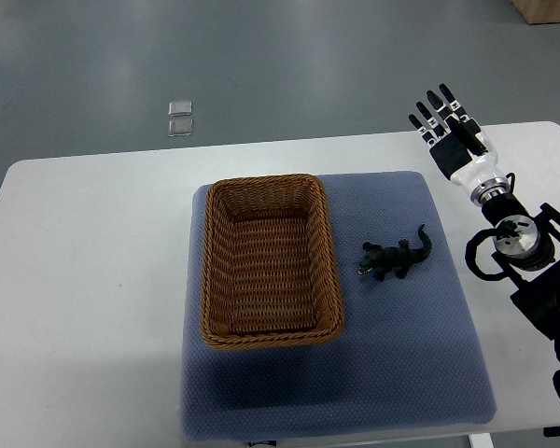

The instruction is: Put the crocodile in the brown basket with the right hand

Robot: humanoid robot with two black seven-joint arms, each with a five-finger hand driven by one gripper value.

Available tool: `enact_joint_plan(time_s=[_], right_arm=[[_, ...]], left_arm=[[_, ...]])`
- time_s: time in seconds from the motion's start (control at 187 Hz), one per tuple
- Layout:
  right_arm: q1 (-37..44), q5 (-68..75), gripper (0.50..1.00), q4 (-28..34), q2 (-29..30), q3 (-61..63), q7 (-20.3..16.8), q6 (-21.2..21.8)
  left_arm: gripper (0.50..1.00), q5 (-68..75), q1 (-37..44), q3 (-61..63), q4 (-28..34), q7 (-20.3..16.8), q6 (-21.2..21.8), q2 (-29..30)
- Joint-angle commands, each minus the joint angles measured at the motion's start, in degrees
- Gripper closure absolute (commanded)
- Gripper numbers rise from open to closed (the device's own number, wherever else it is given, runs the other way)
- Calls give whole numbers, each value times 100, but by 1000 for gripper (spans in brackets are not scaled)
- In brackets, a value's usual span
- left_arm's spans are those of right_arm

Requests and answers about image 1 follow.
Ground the wooden box corner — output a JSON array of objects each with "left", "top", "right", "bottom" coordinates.
[{"left": 511, "top": 0, "right": 560, "bottom": 24}]

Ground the brown wicker basket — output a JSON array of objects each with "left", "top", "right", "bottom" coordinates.
[{"left": 201, "top": 174, "right": 345, "bottom": 350}]

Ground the blue padded mat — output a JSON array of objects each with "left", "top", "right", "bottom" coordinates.
[{"left": 180, "top": 172, "right": 497, "bottom": 442}]

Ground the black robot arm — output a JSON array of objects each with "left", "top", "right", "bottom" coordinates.
[{"left": 465, "top": 193, "right": 560, "bottom": 399}]

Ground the dark toy crocodile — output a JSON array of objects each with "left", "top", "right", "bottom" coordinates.
[{"left": 357, "top": 224, "right": 432, "bottom": 282}]

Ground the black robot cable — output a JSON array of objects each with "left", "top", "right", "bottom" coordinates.
[{"left": 464, "top": 228, "right": 512, "bottom": 281}]

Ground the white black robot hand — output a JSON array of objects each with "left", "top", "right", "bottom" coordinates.
[{"left": 409, "top": 83, "right": 512, "bottom": 206}]

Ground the upper metal floor plate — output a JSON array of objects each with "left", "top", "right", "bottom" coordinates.
[{"left": 168, "top": 100, "right": 192, "bottom": 117}]

